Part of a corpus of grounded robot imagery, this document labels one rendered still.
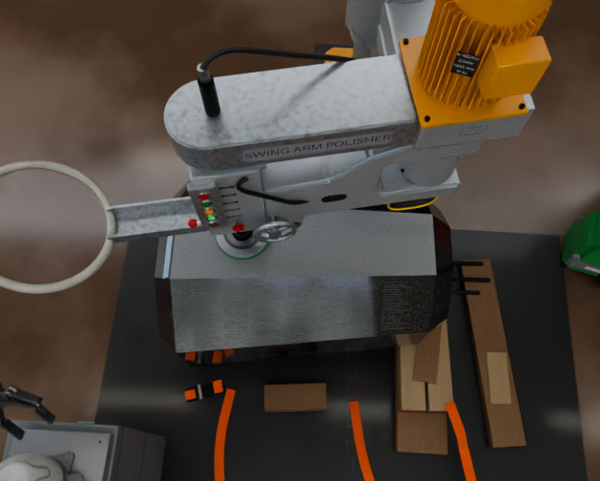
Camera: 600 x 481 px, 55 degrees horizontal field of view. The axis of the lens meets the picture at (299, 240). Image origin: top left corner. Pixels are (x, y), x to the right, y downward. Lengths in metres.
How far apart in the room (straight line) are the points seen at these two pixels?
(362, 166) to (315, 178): 0.16
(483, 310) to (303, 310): 1.16
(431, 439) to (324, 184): 1.58
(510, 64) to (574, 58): 2.88
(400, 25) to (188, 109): 0.81
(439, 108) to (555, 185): 2.18
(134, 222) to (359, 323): 0.96
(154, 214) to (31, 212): 1.58
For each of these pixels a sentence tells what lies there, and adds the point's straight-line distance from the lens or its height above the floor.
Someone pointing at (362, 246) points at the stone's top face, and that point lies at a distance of 2.30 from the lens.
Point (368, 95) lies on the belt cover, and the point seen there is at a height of 1.72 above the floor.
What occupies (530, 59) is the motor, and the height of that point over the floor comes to 1.98.
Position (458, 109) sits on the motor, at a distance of 1.56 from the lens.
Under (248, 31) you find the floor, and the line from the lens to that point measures 4.00.
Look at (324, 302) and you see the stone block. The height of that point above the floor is 0.76.
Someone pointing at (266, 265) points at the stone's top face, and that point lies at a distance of 2.26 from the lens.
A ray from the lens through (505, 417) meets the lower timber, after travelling 3.07.
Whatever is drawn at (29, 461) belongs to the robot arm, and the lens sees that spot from 2.04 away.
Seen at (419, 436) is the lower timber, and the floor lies 0.09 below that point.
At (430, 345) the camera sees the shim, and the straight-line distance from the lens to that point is 2.90.
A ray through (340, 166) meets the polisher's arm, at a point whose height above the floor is 1.45.
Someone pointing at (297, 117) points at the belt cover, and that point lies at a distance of 1.52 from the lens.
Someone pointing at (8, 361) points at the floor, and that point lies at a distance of 3.38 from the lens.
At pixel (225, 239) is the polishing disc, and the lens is 2.25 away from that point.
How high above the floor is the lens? 2.98
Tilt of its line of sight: 68 degrees down
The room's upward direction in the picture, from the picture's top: straight up
